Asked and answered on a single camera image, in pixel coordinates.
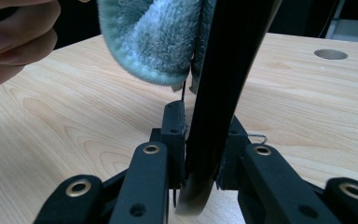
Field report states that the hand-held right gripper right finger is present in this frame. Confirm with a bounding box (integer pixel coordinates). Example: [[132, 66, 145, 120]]
[[215, 115, 252, 190]]

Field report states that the grey round cable grommet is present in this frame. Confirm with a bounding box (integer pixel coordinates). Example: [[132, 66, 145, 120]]
[[313, 49, 350, 61]]

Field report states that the light blue striped towel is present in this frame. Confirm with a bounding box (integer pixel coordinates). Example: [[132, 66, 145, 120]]
[[96, 0, 217, 95]]

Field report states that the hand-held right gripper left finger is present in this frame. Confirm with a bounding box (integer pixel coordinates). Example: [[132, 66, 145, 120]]
[[150, 100, 188, 189]]

